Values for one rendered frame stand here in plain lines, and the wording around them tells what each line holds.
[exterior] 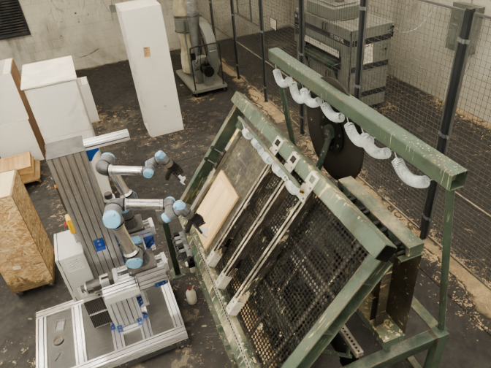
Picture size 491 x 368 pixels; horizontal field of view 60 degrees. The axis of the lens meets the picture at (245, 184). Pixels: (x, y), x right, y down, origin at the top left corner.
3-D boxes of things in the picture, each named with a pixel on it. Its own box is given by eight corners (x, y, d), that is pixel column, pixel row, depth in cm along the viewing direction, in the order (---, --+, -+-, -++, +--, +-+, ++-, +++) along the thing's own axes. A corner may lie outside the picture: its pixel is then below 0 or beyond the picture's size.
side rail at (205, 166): (189, 201, 429) (180, 198, 423) (244, 106, 395) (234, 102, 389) (191, 204, 424) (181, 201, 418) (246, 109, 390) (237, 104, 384)
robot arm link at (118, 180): (124, 212, 377) (93, 161, 347) (128, 201, 389) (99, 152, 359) (136, 209, 374) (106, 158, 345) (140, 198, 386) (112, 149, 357)
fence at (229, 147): (191, 214, 406) (187, 213, 404) (240, 129, 377) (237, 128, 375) (192, 217, 402) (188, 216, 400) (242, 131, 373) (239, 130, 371)
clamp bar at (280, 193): (221, 282, 333) (194, 277, 320) (304, 155, 297) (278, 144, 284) (225, 291, 326) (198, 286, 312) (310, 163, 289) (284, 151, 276)
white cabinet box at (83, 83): (66, 118, 817) (53, 82, 776) (97, 111, 833) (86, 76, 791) (67, 128, 782) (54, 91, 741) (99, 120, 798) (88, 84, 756)
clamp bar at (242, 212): (211, 261, 353) (186, 255, 340) (288, 139, 317) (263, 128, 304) (215, 269, 345) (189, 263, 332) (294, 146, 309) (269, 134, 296)
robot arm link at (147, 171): (90, 167, 337) (151, 169, 335) (94, 160, 346) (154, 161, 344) (93, 179, 344) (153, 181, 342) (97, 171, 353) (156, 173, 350)
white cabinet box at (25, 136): (9, 147, 742) (-9, 109, 701) (44, 138, 758) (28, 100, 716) (6, 169, 680) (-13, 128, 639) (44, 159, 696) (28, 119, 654)
